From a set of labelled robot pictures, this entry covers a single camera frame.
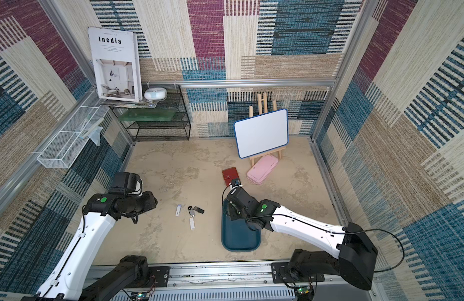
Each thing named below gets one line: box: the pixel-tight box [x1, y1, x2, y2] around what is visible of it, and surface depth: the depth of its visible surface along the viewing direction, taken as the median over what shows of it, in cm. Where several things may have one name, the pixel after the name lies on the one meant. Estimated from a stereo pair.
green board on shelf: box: [118, 108, 178, 122], surface depth 101 cm
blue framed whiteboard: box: [233, 108, 290, 159], surface depth 98 cm
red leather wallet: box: [221, 166, 240, 186], surface depth 104 cm
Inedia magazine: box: [87, 26, 143, 103], surface depth 79 cm
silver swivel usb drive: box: [187, 205, 196, 218], surface depth 93 cm
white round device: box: [143, 87, 168, 100], surface depth 89 cm
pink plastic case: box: [246, 154, 280, 185], surface depth 106 cm
